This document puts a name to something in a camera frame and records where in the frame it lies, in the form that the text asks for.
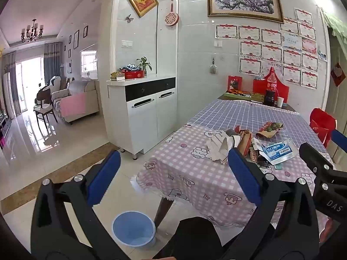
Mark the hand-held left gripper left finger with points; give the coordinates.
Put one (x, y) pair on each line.
(104, 180)

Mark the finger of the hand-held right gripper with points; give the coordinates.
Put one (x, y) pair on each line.
(339, 138)
(314, 157)

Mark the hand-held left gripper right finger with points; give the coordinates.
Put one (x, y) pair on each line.
(244, 174)

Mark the clear plastic tray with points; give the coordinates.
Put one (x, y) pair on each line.
(295, 138)

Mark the white blue medicine box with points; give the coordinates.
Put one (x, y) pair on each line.
(279, 150)

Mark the brown printed paper bag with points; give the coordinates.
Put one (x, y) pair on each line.
(271, 129)

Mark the blue plastic bucket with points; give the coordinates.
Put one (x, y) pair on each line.
(132, 230)

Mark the red cushion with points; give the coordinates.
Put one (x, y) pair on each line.
(320, 132)

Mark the red chair with cushion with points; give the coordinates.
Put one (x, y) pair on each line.
(322, 115)

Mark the brown paper snack bag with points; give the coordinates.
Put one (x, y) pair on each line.
(245, 140)

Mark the crumpled white paper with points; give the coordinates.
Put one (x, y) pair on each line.
(218, 146)

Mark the pink checked tablecloth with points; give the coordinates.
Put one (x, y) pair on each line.
(189, 168)

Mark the grey-blue checked tablecloth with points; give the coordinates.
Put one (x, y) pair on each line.
(230, 113)

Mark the white paper cup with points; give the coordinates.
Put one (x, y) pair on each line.
(280, 102)

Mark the red door decoration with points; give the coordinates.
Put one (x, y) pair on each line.
(338, 73)

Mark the wooden dining table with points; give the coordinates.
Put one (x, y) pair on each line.
(162, 211)

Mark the white sideboard cabinet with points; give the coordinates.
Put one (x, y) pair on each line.
(146, 124)

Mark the gold box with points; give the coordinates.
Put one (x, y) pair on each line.
(257, 97)

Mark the green flat box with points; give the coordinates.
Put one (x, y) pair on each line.
(230, 96)

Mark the black chair backrest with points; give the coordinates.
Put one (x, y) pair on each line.
(195, 238)

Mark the pink blanket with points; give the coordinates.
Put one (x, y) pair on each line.
(73, 105)

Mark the cola bottle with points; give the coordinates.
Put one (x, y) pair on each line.
(271, 86)

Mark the red peaked gift box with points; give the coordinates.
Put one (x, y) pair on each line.
(259, 86)

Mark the red window gift box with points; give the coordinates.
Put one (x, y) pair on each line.
(234, 82)

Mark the beige sofa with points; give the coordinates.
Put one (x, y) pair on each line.
(84, 89)

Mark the dark wooden chair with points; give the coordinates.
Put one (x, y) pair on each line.
(43, 100)

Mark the yellow snack box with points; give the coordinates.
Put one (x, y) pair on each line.
(116, 76)

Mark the red round tin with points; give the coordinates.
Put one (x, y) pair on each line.
(134, 75)

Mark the blue knitted item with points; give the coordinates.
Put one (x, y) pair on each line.
(130, 67)

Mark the green curtain valance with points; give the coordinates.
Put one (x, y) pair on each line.
(336, 23)

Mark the potted green plant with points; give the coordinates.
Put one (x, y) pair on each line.
(143, 65)

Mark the grey curtain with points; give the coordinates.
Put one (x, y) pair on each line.
(12, 86)
(53, 62)

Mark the white upright panel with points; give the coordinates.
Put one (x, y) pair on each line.
(166, 48)

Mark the black chandelier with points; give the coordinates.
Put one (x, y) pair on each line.
(32, 33)

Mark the framed plum blossom painting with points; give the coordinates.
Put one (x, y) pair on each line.
(244, 1)

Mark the round pink hanging ornament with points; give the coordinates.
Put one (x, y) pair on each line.
(171, 19)

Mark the small wall photos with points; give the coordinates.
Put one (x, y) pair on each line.
(322, 56)

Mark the wall of award certificates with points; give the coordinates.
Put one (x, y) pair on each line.
(271, 51)

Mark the white light switch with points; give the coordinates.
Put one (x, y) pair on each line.
(127, 43)
(218, 43)

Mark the black wall picture frame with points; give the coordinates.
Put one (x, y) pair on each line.
(76, 39)
(85, 33)

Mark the butterfly wall decoration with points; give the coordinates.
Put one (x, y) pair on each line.
(129, 18)

